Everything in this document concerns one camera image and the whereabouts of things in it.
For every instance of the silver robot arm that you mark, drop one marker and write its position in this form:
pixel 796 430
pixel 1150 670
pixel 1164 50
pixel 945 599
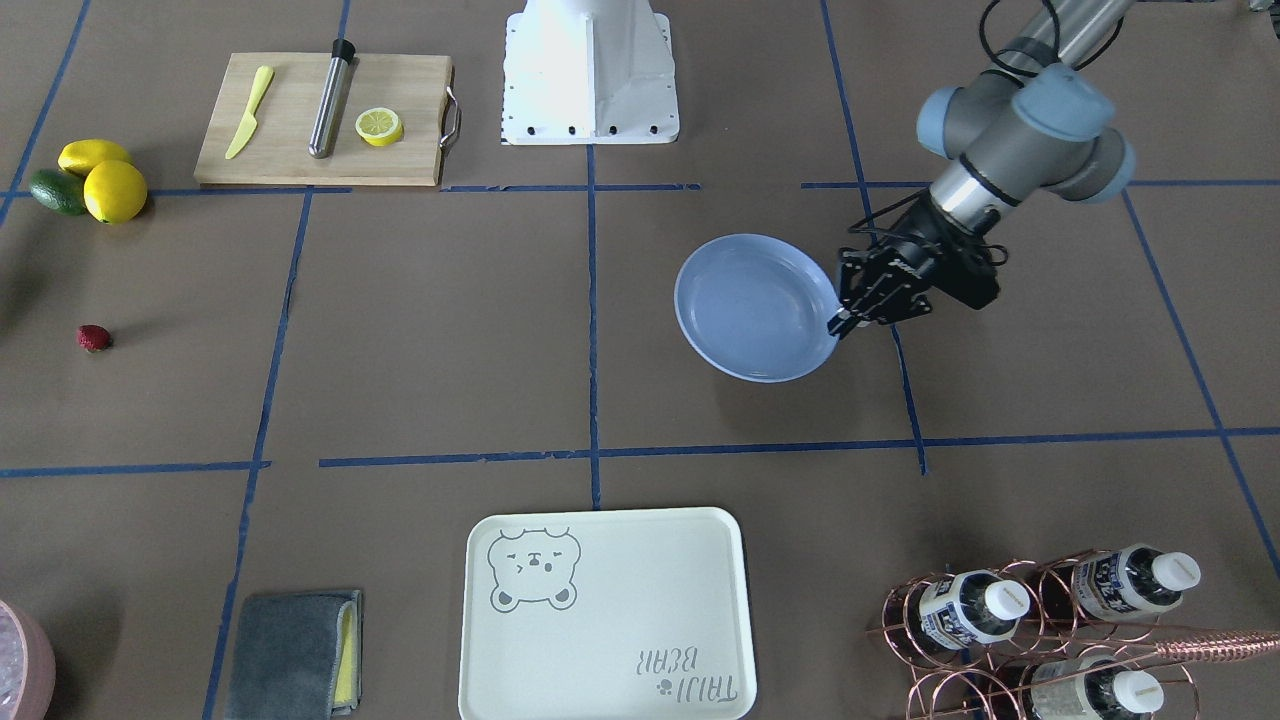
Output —
pixel 1030 121

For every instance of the yellow plastic knife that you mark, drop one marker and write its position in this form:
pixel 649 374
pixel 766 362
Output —
pixel 248 123

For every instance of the yellow lemon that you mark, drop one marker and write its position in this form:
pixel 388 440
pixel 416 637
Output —
pixel 115 192
pixel 80 157

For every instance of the copper wire bottle rack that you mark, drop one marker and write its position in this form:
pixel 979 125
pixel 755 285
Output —
pixel 965 684

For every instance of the cream bear tray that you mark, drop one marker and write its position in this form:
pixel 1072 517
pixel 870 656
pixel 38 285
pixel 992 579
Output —
pixel 624 614

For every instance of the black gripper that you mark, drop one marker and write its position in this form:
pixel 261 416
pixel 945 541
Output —
pixel 914 252

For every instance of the dark drink bottle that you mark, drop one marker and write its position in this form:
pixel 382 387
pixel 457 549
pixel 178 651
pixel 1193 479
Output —
pixel 1117 586
pixel 1061 691
pixel 941 618

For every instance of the grey folded cloth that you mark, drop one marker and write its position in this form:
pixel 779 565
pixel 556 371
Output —
pixel 298 656

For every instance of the steel rod black tip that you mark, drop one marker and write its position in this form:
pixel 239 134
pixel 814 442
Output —
pixel 324 132

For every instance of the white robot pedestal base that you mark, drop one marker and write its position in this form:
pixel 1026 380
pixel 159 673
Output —
pixel 589 73

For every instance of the red strawberry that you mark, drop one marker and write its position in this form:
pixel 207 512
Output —
pixel 94 338

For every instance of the pink bowl of ice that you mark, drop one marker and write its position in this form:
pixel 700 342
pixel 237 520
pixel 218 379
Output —
pixel 28 666

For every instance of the lemon half slice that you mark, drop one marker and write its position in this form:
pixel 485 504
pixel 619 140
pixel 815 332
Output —
pixel 379 127

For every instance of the copper twisted bar spoon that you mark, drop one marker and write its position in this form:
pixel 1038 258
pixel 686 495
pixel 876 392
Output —
pixel 1218 647

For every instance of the blue round plate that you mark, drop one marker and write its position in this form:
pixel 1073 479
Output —
pixel 756 308

